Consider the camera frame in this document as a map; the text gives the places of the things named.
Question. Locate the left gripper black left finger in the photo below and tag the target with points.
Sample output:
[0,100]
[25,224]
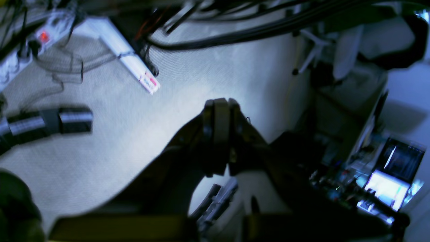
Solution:
[154,206]

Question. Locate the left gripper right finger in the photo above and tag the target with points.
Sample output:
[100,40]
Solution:
[282,206]

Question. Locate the lit computer monitor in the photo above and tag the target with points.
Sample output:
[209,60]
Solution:
[392,179]

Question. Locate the black cylindrical tube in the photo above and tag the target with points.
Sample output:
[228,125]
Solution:
[31,126]

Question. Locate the white power strip on floor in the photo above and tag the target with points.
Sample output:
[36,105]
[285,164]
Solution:
[28,35]

